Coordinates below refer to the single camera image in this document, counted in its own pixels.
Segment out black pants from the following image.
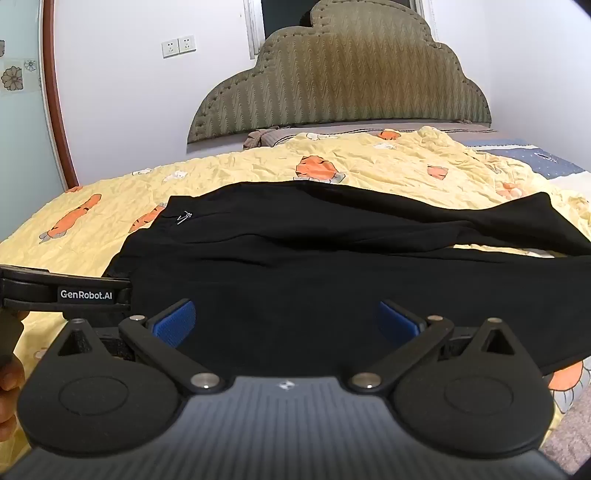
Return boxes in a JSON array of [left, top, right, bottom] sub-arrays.
[[102, 181, 591, 377]]

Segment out brown wooden door frame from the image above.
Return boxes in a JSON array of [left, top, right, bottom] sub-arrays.
[[39, 0, 80, 191]]

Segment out yellow carrot print blanket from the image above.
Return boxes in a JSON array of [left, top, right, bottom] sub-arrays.
[[0, 126, 591, 444]]

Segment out person's left hand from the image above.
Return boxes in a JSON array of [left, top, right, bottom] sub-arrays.
[[0, 354, 27, 445]]

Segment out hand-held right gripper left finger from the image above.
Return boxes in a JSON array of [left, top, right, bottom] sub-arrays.
[[58, 299, 227, 395]]

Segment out blue patchwork sheet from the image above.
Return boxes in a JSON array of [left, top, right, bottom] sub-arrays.
[[464, 137, 591, 185]]

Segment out olive padded headboard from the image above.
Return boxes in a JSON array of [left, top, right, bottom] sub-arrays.
[[187, 0, 492, 145]]

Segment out brown knotted cloth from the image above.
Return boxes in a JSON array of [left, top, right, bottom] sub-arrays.
[[243, 129, 278, 150]]

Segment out grey striped bed sheet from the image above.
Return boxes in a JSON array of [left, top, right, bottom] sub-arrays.
[[245, 120, 497, 149]]

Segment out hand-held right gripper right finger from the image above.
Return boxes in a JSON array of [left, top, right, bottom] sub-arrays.
[[349, 299, 519, 395]]

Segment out frosted glass door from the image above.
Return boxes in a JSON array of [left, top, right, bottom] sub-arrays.
[[0, 0, 71, 243]]

